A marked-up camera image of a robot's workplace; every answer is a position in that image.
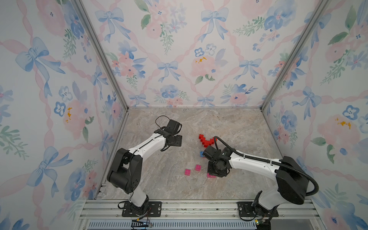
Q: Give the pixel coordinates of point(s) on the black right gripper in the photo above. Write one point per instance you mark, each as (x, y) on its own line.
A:
(220, 173)

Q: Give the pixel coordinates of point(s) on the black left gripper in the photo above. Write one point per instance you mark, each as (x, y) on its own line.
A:
(179, 140)

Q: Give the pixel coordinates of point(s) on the red 2x4 lego brick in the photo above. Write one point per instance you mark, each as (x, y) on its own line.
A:
(206, 143)

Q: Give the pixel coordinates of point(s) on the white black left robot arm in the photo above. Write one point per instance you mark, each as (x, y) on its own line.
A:
(126, 168)

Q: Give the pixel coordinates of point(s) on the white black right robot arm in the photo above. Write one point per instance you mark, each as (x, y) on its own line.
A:
(291, 183)

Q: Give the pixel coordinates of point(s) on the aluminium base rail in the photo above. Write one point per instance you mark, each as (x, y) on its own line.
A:
(198, 215)

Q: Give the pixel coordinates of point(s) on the aluminium corner post left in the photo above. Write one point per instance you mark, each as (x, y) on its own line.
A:
(80, 9)

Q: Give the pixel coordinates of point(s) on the aluminium corner post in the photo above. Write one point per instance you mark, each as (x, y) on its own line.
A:
(306, 33)
(80, 9)

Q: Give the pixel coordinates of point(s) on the aluminium corner post right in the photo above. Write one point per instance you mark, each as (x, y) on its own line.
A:
(306, 33)

